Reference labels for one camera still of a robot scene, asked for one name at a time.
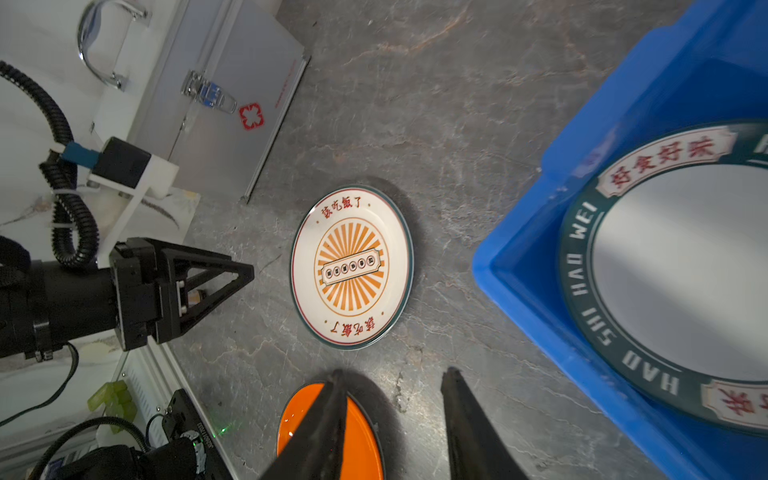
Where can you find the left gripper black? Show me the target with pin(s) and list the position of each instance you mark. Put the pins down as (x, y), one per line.
(152, 279)

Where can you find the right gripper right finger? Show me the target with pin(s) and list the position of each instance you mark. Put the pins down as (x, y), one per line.
(475, 450)

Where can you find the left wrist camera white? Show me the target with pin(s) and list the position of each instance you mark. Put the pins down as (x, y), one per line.
(118, 178)

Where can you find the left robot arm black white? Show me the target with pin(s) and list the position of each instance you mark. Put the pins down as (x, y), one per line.
(44, 305)

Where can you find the green rimmed white plate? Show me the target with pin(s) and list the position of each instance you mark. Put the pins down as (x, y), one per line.
(663, 267)

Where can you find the grey metal first aid case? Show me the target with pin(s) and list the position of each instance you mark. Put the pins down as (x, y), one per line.
(203, 84)

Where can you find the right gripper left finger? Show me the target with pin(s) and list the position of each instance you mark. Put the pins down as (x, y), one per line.
(313, 427)

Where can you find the blue plastic bin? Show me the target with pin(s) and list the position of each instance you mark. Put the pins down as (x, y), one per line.
(709, 67)

